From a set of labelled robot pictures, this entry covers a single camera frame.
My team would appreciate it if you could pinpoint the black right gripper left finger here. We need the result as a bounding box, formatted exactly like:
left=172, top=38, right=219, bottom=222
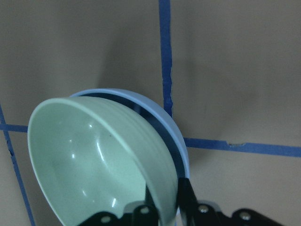
left=144, top=186, right=160, bottom=226

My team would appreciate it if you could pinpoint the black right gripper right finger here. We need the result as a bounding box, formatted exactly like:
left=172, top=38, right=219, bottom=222
left=177, top=178, right=199, bottom=226

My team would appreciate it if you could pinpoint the green bowl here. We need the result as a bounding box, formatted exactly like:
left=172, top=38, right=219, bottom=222
left=28, top=97, right=177, bottom=226

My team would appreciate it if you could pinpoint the blue bowl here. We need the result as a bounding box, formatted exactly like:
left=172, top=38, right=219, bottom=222
left=69, top=88, right=190, bottom=226

